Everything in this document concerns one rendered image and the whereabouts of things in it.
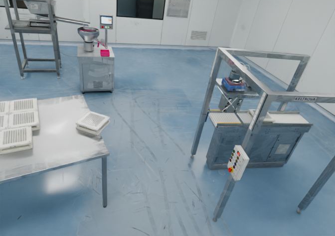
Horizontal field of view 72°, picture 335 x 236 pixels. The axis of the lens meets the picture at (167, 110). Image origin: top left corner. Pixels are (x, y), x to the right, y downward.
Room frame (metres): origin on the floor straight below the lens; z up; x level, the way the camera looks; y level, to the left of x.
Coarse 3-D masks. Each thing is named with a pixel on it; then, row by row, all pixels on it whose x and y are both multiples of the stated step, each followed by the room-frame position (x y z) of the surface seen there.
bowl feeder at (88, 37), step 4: (80, 28) 4.13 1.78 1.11; (84, 28) 4.17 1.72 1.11; (88, 28) 4.21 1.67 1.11; (92, 28) 4.24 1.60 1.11; (96, 28) 4.21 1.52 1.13; (80, 32) 3.90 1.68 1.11; (84, 32) 3.88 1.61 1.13; (88, 32) 3.90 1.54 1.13; (92, 32) 3.93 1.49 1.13; (96, 32) 4.00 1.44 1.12; (84, 36) 3.90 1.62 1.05; (88, 36) 3.91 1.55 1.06; (92, 36) 3.94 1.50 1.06; (96, 36) 4.04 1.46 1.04; (84, 40) 3.99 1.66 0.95; (88, 40) 3.96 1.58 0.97; (92, 40) 4.01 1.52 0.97; (104, 40) 4.09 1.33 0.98; (84, 44) 3.99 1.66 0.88; (88, 44) 3.97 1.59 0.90; (92, 44) 4.02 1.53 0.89; (104, 44) 4.09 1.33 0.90; (84, 48) 3.99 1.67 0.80; (88, 48) 3.97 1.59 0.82; (92, 48) 4.02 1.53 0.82
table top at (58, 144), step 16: (80, 96) 2.36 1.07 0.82; (48, 112) 1.94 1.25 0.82; (64, 112) 1.99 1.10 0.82; (80, 112) 2.04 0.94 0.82; (48, 128) 1.69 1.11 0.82; (64, 128) 1.73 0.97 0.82; (48, 144) 1.48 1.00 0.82; (64, 144) 1.51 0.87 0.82; (80, 144) 1.54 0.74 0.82; (96, 144) 1.58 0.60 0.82; (0, 160) 1.22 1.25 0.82; (16, 160) 1.25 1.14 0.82; (32, 160) 1.27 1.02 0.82; (48, 160) 1.30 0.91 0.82; (64, 160) 1.33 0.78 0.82; (80, 160) 1.36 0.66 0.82; (0, 176) 1.08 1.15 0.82; (16, 176) 1.10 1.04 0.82
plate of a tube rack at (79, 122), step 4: (88, 112) 1.96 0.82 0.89; (92, 112) 1.97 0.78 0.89; (84, 116) 1.88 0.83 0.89; (100, 116) 1.93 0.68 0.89; (104, 116) 1.94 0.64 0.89; (80, 120) 1.80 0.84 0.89; (104, 120) 1.86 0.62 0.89; (80, 124) 1.74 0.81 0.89; (84, 124) 1.75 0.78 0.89; (88, 124) 1.76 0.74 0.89; (100, 124) 1.79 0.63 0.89; (92, 128) 1.71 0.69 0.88; (96, 128) 1.72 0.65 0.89
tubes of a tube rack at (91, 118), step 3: (90, 117) 1.87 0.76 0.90; (93, 117) 1.88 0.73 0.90; (96, 117) 1.90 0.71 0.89; (99, 117) 1.90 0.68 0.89; (84, 120) 1.81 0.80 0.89; (87, 120) 1.81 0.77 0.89; (90, 120) 1.81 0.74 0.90; (93, 120) 1.83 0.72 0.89; (96, 120) 1.84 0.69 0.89; (99, 120) 1.84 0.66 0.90; (93, 123) 1.78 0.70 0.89; (96, 123) 1.79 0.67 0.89
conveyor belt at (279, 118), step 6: (210, 114) 2.44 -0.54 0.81; (216, 114) 2.46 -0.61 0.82; (222, 114) 2.48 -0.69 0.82; (228, 114) 2.51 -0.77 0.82; (234, 114) 2.53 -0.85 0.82; (270, 114) 2.68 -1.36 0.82; (276, 114) 2.71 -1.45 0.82; (282, 114) 2.73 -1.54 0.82; (288, 114) 2.76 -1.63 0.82; (294, 114) 2.79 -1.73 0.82; (216, 120) 2.31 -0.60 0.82; (222, 120) 2.33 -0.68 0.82; (228, 120) 2.35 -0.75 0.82; (234, 120) 2.38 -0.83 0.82; (276, 120) 2.54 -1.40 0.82; (282, 120) 2.56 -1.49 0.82; (288, 120) 2.59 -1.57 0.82; (294, 120) 2.61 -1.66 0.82; (300, 120) 2.64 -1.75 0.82; (306, 120) 2.66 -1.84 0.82
